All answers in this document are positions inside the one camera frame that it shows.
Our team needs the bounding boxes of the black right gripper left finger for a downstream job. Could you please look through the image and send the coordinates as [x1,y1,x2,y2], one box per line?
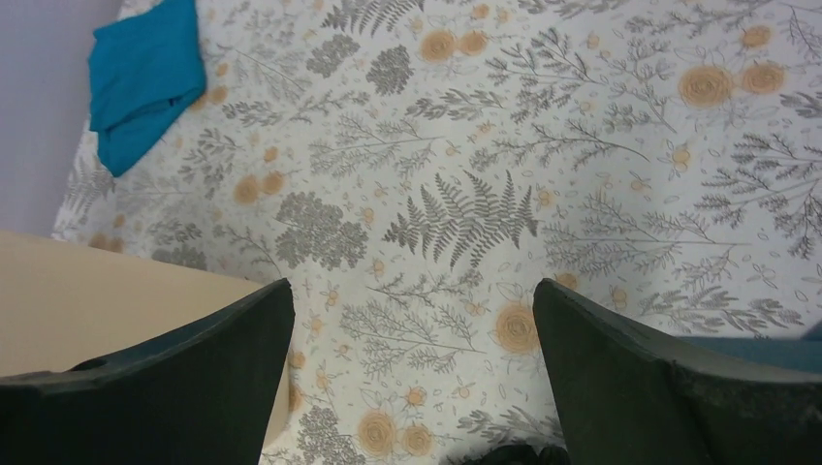
[1,279,295,464]

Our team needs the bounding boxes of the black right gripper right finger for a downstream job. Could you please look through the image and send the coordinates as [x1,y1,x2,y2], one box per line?
[532,279,821,464]

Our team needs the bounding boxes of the black plastic trash bag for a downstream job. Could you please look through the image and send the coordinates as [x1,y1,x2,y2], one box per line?
[447,444,571,465]

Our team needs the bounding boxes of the beige plastic trash bin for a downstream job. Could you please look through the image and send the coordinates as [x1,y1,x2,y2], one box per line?
[1,232,288,447]

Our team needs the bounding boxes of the dark teal crumpled cloth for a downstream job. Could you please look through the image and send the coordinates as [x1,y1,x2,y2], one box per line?
[682,322,821,375]

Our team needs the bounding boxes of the floral patterned table mat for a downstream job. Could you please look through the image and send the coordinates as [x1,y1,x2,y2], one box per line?
[53,1,821,464]

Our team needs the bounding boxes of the bright blue folded cloth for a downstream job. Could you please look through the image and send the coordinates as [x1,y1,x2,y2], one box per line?
[88,0,206,177]

